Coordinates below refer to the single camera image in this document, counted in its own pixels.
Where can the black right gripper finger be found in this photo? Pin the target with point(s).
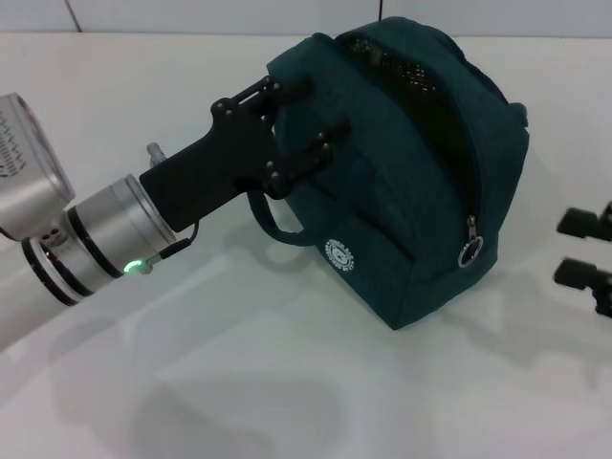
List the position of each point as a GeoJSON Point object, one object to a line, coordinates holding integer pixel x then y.
{"type": "Point", "coordinates": [581, 275]}
{"type": "Point", "coordinates": [581, 222]}

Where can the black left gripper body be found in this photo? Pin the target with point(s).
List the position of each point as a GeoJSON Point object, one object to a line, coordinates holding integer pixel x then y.
{"type": "Point", "coordinates": [210, 162]}

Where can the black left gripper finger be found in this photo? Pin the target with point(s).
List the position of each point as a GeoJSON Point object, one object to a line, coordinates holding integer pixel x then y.
{"type": "Point", "coordinates": [282, 91]}
{"type": "Point", "coordinates": [306, 158]}

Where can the teal fabric lunch bag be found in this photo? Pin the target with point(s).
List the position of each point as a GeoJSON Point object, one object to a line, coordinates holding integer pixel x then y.
{"type": "Point", "coordinates": [406, 215]}

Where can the small silver left wrist stud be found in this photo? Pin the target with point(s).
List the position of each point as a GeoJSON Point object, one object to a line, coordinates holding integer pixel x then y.
{"type": "Point", "coordinates": [155, 154]}

